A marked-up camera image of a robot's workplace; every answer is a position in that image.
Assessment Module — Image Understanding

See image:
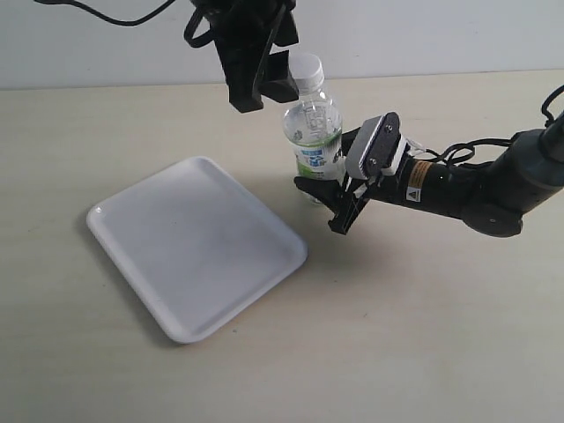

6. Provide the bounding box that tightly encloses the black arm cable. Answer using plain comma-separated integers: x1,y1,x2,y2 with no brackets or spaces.
34,0,177,27
409,83,564,171

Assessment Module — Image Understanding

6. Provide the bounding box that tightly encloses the white bottle cap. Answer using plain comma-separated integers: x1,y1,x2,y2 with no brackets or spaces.
288,53,324,95

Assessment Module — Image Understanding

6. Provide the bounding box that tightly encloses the white rectangular plastic tray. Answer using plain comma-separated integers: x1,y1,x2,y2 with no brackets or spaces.
86,156,308,344

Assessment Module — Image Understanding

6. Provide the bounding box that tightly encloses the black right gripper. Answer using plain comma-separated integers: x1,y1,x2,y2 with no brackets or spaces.
293,128,379,234

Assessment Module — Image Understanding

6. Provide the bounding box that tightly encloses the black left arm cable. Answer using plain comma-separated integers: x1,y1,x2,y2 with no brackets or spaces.
34,0,177,27

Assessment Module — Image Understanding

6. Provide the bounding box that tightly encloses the clear plastic drink bottle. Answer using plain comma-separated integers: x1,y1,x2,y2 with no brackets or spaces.
283,76,344,181

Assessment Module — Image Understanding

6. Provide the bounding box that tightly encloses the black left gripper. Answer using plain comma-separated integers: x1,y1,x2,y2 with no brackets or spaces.
183,1,299,113

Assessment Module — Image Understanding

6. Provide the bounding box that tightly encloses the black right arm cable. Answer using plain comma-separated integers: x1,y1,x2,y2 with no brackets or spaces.
409,83,564,171

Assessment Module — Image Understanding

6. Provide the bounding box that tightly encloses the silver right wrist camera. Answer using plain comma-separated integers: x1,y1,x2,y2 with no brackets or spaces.
345,112,400,181

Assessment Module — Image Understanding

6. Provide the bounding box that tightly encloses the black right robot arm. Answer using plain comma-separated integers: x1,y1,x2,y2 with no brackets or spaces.
293,112,563,238

